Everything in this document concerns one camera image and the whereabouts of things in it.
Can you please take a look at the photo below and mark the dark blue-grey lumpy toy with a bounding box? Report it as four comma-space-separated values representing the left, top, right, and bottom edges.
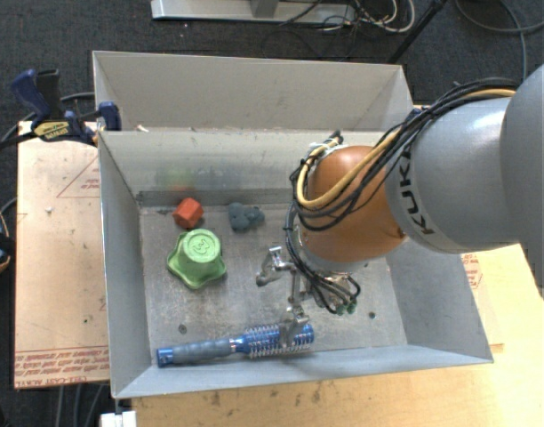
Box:
228, 201, 266, 233

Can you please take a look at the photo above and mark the blue and grey hairbrush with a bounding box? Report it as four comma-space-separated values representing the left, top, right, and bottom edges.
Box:
156, 322, 316, 368

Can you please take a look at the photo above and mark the red-orange hexagonal block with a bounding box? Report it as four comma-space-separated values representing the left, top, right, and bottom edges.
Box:
172, 197, 205, 230

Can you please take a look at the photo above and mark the grey metal bin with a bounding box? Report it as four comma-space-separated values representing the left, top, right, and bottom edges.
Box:
92, 50, 494, 399

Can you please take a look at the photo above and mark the brown cardboard board, red print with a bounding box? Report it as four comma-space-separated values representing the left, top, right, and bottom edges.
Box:
13, 120, 505, 390

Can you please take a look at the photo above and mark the green plastic cup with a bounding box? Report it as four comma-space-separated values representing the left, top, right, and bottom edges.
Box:
166, 228, 228, 290

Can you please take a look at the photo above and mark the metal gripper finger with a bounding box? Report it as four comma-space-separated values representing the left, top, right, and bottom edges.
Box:
255, 246, 297, 287
278, 302, 311, 347

